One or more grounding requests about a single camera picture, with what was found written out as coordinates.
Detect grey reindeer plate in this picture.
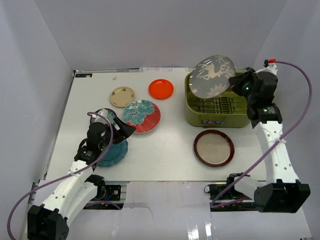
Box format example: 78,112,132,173
189,55,236,99

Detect red rimmed beige plate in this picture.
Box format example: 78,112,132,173
193,129,235,168

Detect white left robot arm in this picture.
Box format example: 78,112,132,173
27,117,136,240

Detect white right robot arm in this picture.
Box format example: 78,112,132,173
225,71,311,214

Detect olive green plastic bin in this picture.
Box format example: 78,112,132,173
184,74,251,128

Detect teal scalloped plate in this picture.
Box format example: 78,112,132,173
98,139,129,168

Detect blue white patterned plate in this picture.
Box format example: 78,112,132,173
89,108,116,126

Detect red teal floral plate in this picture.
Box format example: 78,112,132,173
122,100,161,134

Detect cream floral small plate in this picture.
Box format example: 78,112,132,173
109,86,136,108

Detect orange round plate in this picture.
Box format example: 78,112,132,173
148,79,174,100

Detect white paper sheets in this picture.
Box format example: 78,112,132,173
139,67,190,73

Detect black label sticker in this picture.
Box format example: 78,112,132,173
74,73,93,78

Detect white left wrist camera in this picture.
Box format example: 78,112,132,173
91,108,112,124

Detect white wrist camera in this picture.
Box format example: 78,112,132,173
91,108,112,124
262,58,278,75

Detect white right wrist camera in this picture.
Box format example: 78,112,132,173
262,58,278,75

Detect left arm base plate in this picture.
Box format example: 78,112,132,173
93,185,122,201

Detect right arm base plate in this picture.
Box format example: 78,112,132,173
203,181,257,212

